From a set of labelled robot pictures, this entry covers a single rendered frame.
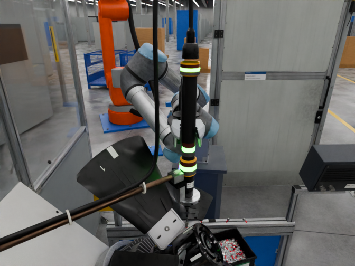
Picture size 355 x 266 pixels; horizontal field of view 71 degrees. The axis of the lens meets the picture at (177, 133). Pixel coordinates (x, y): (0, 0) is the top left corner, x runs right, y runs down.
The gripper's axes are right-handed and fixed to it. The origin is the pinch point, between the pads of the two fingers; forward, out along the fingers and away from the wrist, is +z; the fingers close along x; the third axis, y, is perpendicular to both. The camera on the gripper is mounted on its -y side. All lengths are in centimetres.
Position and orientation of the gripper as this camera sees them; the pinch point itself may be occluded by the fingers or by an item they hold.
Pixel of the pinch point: (188, 133)
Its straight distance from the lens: 58.0
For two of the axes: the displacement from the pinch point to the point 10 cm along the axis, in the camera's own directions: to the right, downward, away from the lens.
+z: 0.3, 4.0, -9.2
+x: -10.0, 0.1, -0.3
